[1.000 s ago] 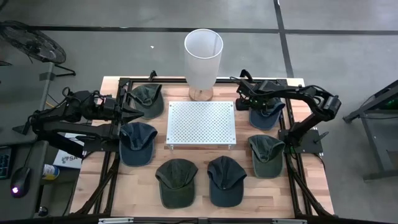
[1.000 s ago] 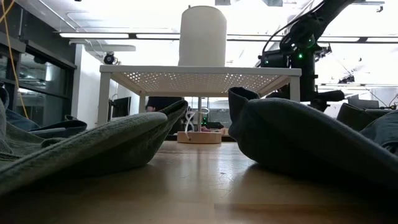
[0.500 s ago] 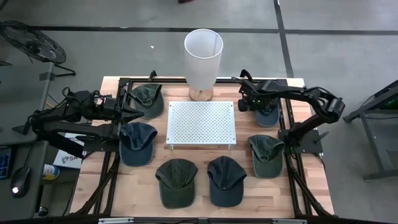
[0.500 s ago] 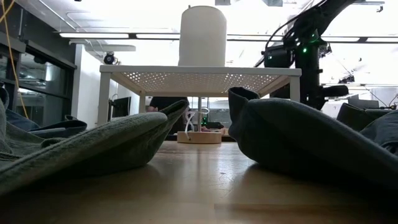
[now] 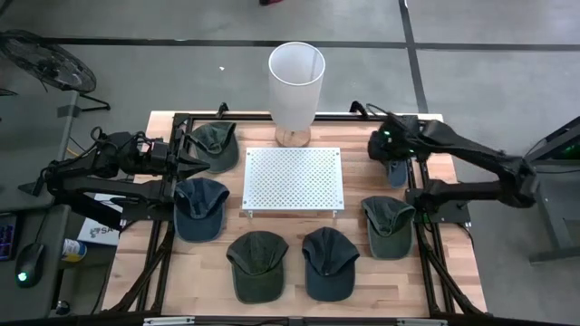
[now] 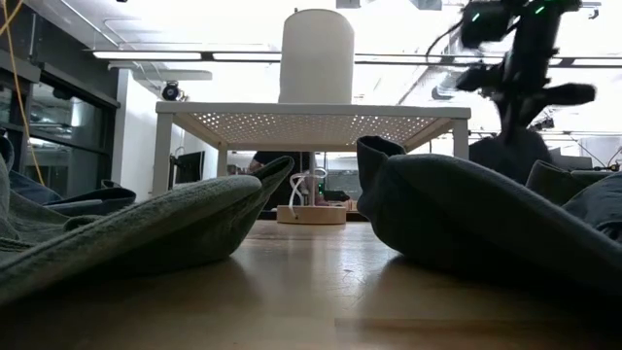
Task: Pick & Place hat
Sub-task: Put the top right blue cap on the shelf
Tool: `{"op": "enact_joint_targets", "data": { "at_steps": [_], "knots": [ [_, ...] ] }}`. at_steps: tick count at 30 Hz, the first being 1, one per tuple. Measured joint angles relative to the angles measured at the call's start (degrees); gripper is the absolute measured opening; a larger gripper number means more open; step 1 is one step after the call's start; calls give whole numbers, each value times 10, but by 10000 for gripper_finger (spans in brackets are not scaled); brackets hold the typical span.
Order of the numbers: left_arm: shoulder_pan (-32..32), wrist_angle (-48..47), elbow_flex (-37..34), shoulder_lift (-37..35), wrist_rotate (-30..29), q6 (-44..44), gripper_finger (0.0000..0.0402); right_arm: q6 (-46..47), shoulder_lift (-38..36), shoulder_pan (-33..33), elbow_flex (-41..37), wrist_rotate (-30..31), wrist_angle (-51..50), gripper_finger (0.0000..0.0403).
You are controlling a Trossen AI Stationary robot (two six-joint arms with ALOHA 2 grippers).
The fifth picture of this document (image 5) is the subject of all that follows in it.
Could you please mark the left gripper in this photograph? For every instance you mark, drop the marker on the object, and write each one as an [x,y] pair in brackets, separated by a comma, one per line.
[163,158]

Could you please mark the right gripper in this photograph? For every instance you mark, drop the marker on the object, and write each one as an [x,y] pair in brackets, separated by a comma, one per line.
[387,145]

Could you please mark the blue denim baseball cap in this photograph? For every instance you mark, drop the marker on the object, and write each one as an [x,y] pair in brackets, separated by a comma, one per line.
[328,271]
[398,174]
[199,222]

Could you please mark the green denim baseball cap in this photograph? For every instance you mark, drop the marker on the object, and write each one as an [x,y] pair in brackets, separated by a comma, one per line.
[389,235]
[256,271]
[222,154]

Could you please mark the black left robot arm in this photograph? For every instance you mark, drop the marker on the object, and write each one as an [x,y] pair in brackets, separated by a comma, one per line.
[113,186]

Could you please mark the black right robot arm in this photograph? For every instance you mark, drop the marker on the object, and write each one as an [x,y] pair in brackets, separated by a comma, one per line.
[476,151]

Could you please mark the white perforated metal rack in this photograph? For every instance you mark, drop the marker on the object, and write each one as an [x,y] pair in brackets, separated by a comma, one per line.
[294,181]

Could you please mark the white lamp with wooden base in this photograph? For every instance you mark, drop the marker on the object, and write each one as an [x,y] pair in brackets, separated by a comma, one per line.
[294,90]

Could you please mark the white printed cardboard box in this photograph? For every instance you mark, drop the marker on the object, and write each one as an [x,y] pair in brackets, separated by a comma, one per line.
[97,226]

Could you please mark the white and yellow can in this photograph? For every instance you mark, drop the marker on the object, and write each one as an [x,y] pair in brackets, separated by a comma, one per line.
[72,250]

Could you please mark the grey desk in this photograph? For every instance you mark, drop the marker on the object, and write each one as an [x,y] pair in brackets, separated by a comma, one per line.
[31,136]

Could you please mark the black wedge stand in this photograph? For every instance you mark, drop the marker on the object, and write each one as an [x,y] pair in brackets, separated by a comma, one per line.
[29,188]

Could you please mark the black floor fan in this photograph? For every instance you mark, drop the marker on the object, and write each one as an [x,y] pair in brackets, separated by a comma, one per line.
[50,63]

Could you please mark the black metal side table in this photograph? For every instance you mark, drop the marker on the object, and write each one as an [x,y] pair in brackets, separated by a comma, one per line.
[557,204]

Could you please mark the dark red object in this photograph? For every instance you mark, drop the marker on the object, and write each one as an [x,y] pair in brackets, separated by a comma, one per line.
[271,2]

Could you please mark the black computer mouse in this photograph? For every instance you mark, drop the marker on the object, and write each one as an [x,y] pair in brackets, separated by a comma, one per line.
[31,262]

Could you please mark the backlit keyboard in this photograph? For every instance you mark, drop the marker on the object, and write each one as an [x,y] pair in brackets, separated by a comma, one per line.
[8,235]

